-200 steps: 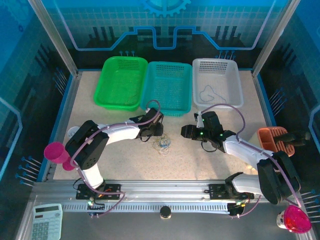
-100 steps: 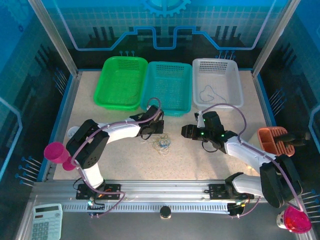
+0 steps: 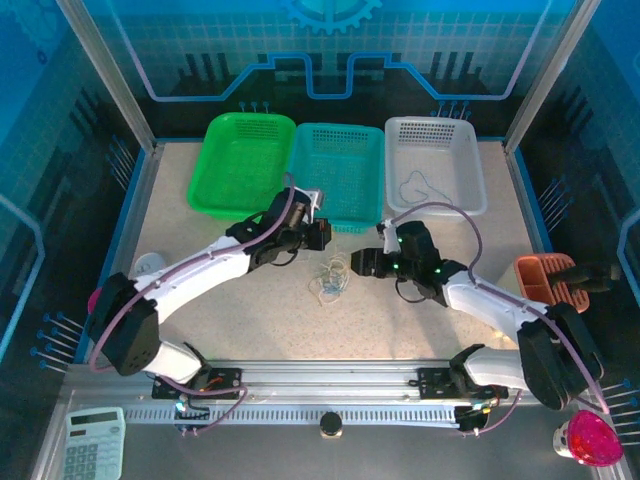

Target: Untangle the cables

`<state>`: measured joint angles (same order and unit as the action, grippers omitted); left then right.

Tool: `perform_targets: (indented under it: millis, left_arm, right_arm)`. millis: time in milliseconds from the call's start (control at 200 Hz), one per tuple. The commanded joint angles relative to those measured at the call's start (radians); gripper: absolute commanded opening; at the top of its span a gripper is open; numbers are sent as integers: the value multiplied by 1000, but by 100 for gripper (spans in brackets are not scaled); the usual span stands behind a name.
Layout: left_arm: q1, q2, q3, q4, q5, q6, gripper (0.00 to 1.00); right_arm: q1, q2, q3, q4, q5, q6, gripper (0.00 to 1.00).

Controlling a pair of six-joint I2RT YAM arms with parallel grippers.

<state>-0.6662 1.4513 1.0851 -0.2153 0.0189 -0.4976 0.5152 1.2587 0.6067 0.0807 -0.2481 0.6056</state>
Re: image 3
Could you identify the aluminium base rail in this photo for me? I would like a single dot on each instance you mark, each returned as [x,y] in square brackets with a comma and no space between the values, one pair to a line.
[325,374]

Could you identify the pink plastic cup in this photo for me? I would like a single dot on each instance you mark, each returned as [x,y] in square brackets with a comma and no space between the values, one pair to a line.
[94,300]

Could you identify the white plastic basket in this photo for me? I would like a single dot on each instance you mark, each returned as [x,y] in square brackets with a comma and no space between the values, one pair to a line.
[450,150]

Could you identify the green plastic basket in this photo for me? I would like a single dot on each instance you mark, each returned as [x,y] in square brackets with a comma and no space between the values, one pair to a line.
[235,165]

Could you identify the white paper cup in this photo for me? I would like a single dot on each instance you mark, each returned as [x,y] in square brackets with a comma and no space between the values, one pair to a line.
[149,262]

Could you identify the black object in holder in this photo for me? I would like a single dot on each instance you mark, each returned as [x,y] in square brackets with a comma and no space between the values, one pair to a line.
[590,280]

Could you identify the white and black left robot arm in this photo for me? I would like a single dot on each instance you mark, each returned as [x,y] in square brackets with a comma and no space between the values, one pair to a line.
[200,275]

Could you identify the teal plastic basket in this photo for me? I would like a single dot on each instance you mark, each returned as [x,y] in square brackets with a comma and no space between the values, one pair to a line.
[345,170]

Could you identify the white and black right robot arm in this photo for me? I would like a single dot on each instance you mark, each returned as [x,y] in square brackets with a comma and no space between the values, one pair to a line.
[490,302]

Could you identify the black round knob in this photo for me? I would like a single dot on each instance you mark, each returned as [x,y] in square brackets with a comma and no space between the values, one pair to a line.
[331,424]

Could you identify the orange plastic holder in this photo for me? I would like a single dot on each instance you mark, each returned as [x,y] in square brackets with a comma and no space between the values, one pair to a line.
[532,275]

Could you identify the pale green calculator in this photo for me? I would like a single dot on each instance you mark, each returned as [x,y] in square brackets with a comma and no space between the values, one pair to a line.
[95,445]

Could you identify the pink dome with silver base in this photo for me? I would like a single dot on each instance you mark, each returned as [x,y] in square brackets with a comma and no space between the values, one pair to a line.
[595,440]

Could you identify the aluminium frame post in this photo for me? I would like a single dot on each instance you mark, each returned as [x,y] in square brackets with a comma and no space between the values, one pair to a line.
[546,75]
[114,75]

